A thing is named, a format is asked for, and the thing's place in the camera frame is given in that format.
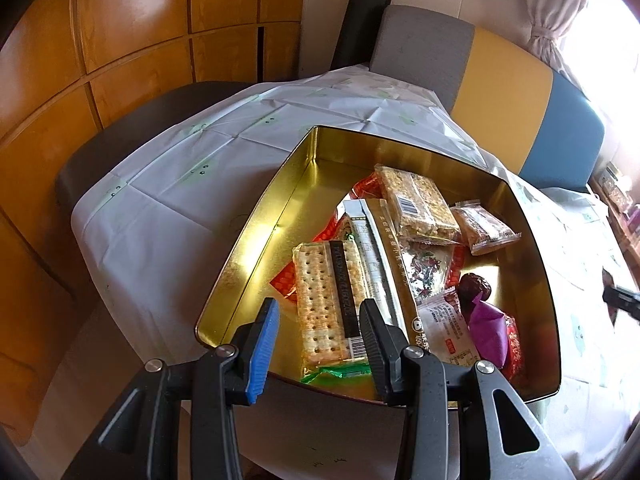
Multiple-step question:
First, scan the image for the brown and white stick packet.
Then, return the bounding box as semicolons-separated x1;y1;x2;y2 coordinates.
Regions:
342;197;433;356

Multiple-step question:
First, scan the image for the white snack packet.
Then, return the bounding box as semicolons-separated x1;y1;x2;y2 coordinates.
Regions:
416;292;482;366

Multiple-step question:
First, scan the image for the large red patterned snack bag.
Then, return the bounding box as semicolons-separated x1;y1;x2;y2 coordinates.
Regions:
270;170;468;306

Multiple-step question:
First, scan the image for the cracker packet with green ends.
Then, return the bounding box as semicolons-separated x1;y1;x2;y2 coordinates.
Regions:
291;241;373;386

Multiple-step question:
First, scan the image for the puffed rice cake packet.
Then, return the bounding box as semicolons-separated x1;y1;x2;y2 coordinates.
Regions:
374;165;462;246

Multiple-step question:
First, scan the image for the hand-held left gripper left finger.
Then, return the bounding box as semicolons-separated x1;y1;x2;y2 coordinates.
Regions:
62;297;281;480

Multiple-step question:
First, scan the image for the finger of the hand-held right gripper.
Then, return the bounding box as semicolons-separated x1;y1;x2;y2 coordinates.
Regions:
602;285;640;321

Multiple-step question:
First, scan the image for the dark grey seat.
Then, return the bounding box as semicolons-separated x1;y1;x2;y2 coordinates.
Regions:
54;80;256;211

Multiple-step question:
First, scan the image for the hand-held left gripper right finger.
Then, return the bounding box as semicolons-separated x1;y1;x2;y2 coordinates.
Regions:
360;299;578;480

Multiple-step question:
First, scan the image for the purple snack packet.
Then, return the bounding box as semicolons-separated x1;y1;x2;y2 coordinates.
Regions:
460;295;508;366

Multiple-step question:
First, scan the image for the dried red date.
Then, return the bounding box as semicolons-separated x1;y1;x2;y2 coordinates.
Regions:
459;272;493;306

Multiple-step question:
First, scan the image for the window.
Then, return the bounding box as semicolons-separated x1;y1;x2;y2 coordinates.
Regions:
555;0;640;126

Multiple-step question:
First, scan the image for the black rolled mat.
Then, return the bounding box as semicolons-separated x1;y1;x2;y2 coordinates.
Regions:
330;0;396;71

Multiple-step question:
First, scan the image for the tied pink curtain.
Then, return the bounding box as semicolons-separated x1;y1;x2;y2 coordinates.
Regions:
525;0;596;81

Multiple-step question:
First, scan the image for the red snack packet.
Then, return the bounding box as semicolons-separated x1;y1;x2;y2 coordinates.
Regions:
500;310;528;381

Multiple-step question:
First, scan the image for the small clear crispy snack packet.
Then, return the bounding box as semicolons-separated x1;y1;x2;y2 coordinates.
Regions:
449;200;522;256

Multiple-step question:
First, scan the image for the wooden wardrobe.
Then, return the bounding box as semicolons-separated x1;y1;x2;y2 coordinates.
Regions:
0;0;308;451

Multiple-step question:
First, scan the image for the white green-printed tablecloth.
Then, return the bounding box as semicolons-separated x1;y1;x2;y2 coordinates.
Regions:
30;62;640;480

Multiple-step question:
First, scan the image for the wooden side desk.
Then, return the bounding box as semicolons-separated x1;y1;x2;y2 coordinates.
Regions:
587;175;640;261

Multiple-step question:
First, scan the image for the gold and red tin box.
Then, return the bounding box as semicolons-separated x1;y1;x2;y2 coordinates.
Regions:
194;125;562;413

